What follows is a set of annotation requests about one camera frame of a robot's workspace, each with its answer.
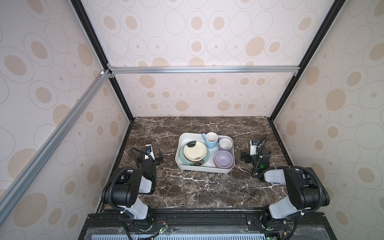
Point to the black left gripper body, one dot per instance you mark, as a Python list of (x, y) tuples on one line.
[(155, 163)]

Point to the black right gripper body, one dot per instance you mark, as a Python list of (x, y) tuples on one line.
[(252, 160)]

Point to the mint green floral plate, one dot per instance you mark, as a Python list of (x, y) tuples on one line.
[(191, 163)]

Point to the lilac purple bowl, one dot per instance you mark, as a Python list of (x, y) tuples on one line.
[(223, 160)]

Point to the grey purple mug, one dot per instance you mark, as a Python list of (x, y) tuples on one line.
[(225, 144)]

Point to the white plastic bin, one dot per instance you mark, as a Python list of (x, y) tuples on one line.
[(209, 166)]

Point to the cream floral plate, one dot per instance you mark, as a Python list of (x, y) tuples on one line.
[(195, 151)]

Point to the light blue mug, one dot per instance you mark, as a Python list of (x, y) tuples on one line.
[(211, 140)]

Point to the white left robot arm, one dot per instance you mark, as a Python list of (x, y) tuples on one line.
[(125, 185)]

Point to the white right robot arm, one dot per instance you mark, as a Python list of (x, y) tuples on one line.
[(306, 192)]

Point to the left diagonal aluminium bar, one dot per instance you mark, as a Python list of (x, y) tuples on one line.
[(21, 184)]

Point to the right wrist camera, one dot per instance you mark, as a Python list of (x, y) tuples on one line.
[(254, 145)]

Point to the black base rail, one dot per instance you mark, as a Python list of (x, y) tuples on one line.
[(200, 224)]

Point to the horizontal aluminium frame bar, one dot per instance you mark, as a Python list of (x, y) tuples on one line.
[(205, 69)]

